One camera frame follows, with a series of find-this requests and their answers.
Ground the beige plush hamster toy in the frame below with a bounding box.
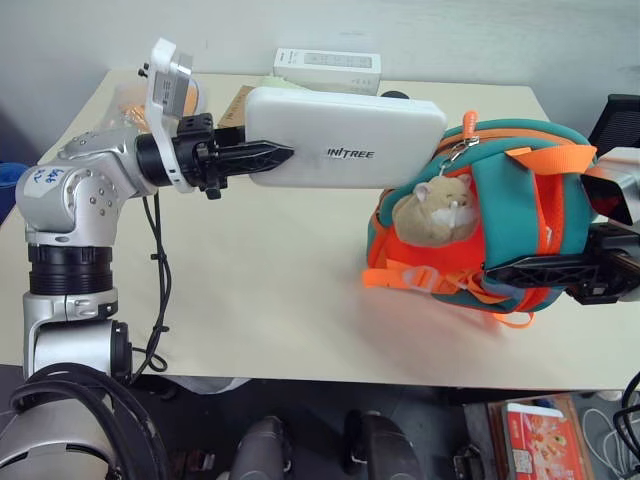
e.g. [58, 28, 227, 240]
[390, 173, 477, 247]

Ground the dark rounded shape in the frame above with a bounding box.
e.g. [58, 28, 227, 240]
[236, 414, 295, 480]
[344, 409, 420, 480]

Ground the white box with black print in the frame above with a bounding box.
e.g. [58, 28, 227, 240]
[244, 86, 448, 191]

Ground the white cardboard carton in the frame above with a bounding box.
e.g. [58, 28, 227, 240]
[272, 47, 383, 97]

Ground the silver robot torso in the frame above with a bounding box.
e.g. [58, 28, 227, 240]
[0, 397, 119, 480]

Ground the clear bag with orange items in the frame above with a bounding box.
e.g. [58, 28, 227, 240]
[105, 81, 209, 132]

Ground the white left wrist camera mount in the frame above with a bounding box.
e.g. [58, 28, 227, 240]
[137, 37, 197, 194]

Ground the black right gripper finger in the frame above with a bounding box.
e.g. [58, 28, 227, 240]
[484, 252, 602, 291]

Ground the blue object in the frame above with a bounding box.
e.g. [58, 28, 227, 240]
[0, 161, 27, 224]

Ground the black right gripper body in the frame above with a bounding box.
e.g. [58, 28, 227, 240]
[569, 223, 640, 307]

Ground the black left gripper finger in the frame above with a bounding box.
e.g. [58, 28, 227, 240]
[214, 140, 295, 178]
[214, 126, 248, 147]

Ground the white cable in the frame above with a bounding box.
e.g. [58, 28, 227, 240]
[581, 407, 629, 480]

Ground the pale green flat item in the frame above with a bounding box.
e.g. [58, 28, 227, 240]
[258, 73, 303, 92]

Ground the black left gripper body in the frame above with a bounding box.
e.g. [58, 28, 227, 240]
[172, 113, 236, 202]

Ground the black mesh chair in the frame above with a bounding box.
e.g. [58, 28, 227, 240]
[587, 93, 640, 152]

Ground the brown cardboard piece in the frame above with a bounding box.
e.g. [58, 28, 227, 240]
[218, 83, 252, 134]

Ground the thick black cable bundle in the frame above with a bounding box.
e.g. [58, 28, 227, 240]
[8, 363, 169, 480]

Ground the orange and teal backpack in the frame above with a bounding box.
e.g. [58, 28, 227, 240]
[361, 110, 599, 329]

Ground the red printed box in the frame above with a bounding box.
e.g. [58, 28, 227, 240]
[499, 401, 597, 480]

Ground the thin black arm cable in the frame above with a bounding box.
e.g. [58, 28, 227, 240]
[128, 191, 172, 377]

